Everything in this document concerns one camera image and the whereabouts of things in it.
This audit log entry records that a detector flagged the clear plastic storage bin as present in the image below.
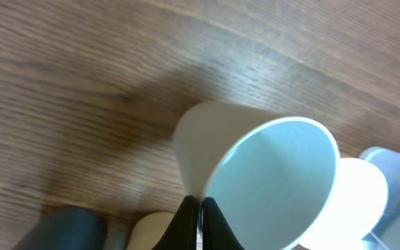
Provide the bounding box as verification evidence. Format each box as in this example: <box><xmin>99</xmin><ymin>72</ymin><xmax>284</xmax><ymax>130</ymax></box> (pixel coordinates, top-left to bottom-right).
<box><xmin>360</xmin><ymin>147</ymin><xmax>400</xmax><ymax>250</ymax></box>

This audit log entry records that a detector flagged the small pink cup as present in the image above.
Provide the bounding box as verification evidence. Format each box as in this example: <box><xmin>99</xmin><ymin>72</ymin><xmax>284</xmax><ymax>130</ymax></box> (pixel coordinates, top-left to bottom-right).
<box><xmin>299</xmin><ymin>158</ymin><xmax>388</xmax><ymax>249</ymax></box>

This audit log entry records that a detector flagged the small light blue cup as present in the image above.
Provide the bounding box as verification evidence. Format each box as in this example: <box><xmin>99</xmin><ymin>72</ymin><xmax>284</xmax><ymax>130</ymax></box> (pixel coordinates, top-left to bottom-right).
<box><xmin>173</xmin><ymin>101</ymin><xmax>340</xmax><ymax>249</ymax></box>

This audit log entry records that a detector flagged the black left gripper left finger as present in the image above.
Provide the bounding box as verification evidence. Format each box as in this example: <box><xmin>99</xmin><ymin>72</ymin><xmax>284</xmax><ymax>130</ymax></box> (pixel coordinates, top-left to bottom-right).
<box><xmin>152</xmin><ymin>196</ymin><xmax>199</xmax><ymax>250</ymax></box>

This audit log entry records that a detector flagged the tall dark blue cup upper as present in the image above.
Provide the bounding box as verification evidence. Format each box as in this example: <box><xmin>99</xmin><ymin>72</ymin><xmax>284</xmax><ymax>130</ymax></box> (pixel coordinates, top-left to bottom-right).
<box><xmin>12</xmin><ymin>206</ymin><xmax>107</xmax><ymax>250</ymax></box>

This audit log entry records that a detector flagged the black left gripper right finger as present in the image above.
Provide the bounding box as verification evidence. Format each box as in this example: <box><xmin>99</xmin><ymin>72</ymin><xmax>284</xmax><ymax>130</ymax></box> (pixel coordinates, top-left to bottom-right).
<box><xmin>199</xmin><ymin>197</ymin><xmax>244</xmax><ymax>250</ymax></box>

